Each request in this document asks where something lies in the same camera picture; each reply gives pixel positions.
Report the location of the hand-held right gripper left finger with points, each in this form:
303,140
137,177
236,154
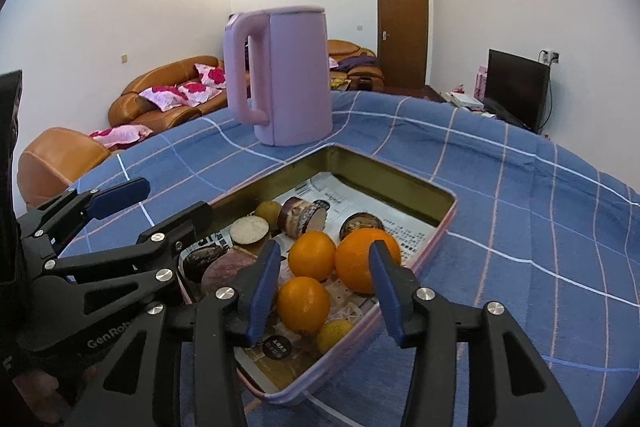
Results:
262,292

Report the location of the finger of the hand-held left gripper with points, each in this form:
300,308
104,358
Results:
170,232
120,199

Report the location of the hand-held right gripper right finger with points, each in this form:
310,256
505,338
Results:
390,297

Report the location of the purple sweet potato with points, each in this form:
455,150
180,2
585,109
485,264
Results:
227,272

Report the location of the dark brown taro piece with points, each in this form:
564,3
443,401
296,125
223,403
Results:
200,259
360,223

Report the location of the small orange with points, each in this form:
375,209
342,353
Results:
302,304
312,254

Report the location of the large orange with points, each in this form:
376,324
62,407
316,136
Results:
357,262

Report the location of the brownish kiwi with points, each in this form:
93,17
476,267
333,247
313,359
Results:
267,212
335,336

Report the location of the striped cut taro chunk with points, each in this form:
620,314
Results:
300,217

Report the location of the pink metal tin box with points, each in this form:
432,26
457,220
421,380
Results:
390,177

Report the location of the person's left hand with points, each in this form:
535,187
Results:
45,387

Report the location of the pink floral cushion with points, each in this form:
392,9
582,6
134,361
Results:
120,134
197,91
160,97
212,74

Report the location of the printed paper leaflet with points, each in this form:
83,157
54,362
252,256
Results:
400,232

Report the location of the brown leather armchair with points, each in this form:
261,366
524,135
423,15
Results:
55,157

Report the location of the blue checkered tablecloth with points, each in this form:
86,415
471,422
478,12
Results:
500,232

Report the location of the pink electric kettle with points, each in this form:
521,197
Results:
295,82

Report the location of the white flat box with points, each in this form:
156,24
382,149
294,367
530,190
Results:
462,98

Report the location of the purple cloth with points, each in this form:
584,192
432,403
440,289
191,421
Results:
357,63

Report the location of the black television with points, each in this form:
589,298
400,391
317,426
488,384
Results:
515,87

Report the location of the brown leather corner sofa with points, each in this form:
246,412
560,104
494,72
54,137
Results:
345,47

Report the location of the brown wooden door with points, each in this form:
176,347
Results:
402,32

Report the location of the wall power socket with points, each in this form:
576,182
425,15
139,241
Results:
549,57

